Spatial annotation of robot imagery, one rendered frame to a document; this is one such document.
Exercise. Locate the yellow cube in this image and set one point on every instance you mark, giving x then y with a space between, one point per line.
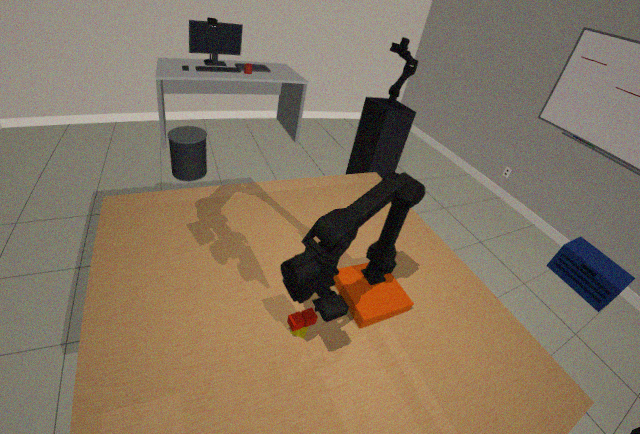
300 333

